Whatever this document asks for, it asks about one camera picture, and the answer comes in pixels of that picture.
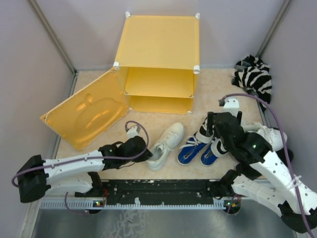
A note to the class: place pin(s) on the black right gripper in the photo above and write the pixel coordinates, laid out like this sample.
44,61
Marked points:
209,129

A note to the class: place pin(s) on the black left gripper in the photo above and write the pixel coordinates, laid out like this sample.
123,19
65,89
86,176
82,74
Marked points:
145,156

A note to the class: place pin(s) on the white sneaker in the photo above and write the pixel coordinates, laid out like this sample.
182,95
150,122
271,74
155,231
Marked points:
271,135
169,139

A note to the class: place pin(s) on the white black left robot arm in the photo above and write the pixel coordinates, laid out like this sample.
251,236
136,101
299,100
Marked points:
79,174

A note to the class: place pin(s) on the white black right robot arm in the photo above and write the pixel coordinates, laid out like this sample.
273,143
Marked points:
290,199

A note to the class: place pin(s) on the black white canvas shoe left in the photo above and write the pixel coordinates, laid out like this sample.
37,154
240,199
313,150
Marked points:
202,134

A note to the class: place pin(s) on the black white canvas shoe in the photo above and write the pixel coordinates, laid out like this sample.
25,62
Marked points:
218,149
202,134

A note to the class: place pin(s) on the black white canvas shoe right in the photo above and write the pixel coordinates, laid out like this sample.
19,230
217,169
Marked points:
218,149

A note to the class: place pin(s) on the blue canvas shoe left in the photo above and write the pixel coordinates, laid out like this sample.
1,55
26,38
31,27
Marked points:
190,149

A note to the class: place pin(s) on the blue canvas shoe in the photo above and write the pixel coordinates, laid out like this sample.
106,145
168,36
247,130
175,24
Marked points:
190,149
209,156

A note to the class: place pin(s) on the blue canvas shoe right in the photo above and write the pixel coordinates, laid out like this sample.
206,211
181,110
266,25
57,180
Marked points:
209,156

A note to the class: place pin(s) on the yellow cabinet door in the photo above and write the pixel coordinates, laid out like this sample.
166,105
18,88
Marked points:
88,113

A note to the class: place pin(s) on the yellow plastic shoe cabinet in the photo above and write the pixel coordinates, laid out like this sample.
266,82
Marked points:
158,62

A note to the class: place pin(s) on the black white striped cloth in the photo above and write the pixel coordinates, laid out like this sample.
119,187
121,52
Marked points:
252,75

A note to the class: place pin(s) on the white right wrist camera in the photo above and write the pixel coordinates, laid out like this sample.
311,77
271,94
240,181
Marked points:
230,105

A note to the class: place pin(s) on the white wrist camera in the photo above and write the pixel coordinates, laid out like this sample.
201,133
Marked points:
230,105
133,131

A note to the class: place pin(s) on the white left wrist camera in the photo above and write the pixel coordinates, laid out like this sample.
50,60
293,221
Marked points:
133,131

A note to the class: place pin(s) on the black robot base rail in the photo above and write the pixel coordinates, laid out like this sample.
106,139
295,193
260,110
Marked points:
131,194

